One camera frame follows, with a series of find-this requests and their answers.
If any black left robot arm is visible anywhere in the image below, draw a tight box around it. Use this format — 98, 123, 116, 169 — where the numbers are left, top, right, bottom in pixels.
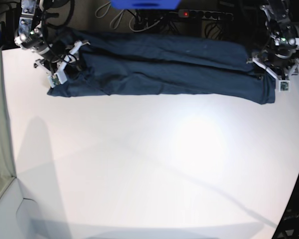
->
247, 0, 299, 92

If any dark blue t-shirt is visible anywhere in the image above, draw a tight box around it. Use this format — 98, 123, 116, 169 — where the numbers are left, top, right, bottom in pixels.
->
48, 28, 276, 105

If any white cable loop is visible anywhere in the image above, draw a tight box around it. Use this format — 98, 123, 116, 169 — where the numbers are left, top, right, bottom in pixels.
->
94, 4, 127, 30

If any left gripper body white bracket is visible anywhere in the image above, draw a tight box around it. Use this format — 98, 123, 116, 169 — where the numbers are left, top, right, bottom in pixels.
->
246, 57, 299, 92

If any black power strip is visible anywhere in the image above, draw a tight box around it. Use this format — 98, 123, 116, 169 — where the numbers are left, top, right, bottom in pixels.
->
177, 9, 234, 21

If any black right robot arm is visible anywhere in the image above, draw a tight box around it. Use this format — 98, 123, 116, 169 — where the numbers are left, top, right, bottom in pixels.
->
14, 0, 89, 88

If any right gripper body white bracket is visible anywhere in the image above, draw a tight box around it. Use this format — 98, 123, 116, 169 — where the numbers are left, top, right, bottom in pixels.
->
34, 40, 90, 88

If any blue plastic bin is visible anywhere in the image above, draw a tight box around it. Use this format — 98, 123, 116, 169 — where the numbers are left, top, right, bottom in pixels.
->
111, 0, 181, 10

